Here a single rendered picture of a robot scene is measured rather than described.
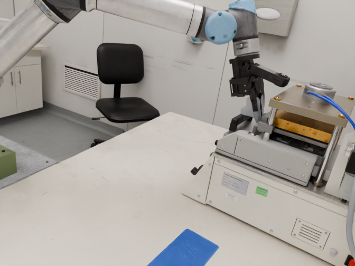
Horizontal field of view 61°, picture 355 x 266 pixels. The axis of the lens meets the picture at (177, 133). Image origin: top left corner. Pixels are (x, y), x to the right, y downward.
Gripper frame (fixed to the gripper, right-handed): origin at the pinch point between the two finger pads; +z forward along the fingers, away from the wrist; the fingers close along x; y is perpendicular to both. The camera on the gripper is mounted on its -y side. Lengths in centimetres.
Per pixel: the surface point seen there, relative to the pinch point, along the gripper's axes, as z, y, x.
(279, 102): -7.4, -9.8, 13.6
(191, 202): 20.6, 17.4, 18.5
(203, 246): 24.5, 6.7, 32.1
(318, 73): -2, 4, -136
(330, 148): 4.3, -20.7, 13.4
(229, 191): 16.2, 5.2, 17.1
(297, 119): -1.5, -12.1, 6.1
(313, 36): -26, 6, -135
